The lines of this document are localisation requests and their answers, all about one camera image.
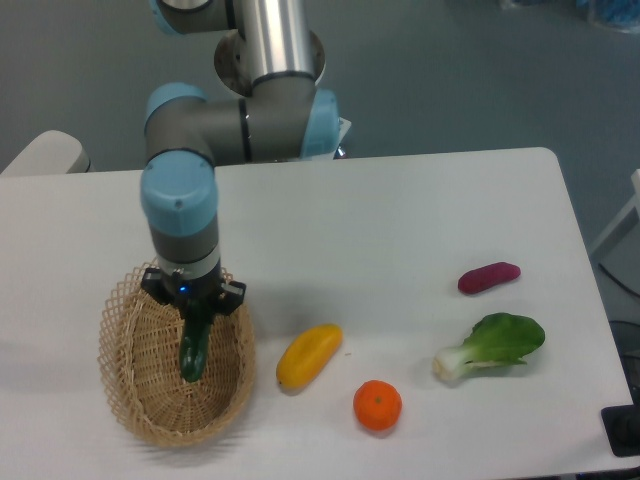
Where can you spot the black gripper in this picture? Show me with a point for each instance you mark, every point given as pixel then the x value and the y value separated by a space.
pixel 219 294

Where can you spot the green cucumber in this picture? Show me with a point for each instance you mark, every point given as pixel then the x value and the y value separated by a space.
pixel 198 320

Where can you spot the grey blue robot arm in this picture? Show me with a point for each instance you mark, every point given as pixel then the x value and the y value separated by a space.
pixel 284 116

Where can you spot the woven wicker basket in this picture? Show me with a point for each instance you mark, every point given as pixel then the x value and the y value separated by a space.
pixel 138 358

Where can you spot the yellow mango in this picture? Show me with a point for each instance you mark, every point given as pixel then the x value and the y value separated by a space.
pixel 307 355

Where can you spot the white chair armrest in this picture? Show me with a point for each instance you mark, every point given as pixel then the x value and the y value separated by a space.
pixel 52 152

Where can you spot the orange tangerine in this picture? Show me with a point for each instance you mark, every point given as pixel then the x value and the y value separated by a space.
pixel 377 405

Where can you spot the purple sweet potato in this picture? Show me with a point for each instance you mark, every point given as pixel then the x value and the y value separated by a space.
pixel 487 277

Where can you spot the green bok choy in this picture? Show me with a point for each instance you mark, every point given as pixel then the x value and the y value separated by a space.
pixel 497 340

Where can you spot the white furniture at right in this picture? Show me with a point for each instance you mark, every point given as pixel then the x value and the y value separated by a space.
pixel 620 225

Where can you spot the black device at edge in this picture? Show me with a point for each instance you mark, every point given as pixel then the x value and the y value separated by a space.
pixel 621 425

